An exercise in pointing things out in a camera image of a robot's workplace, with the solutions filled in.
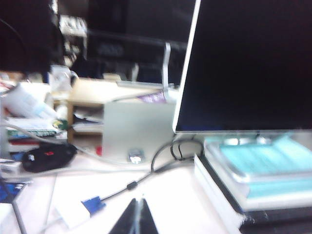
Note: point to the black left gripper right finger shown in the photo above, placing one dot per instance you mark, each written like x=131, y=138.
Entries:
x=147, y=221

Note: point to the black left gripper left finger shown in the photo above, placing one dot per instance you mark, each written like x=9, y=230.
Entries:
x=125, y=221

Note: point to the blue VGA connector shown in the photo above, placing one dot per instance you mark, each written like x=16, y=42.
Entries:
x=93, y=206

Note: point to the white video adapter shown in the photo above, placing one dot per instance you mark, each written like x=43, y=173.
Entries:
x=73, y=215

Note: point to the black book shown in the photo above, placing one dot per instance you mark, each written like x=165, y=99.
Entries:
x=226, y=195
x=280, y=228

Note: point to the stack of papers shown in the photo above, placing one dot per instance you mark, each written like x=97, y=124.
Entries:
x=31, y=132

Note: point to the wooden shelf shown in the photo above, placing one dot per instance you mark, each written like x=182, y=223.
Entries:
x=97, y=90

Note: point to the teal book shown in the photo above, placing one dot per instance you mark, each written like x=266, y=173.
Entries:
x=280, y=190

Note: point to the white plastic bottle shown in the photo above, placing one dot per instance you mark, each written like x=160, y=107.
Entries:
x=26, y=100

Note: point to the black AOC monitor with stand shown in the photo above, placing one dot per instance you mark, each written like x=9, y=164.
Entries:
x=243, y=61

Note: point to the large dark monitor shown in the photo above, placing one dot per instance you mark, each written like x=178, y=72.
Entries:
x=26, y=34

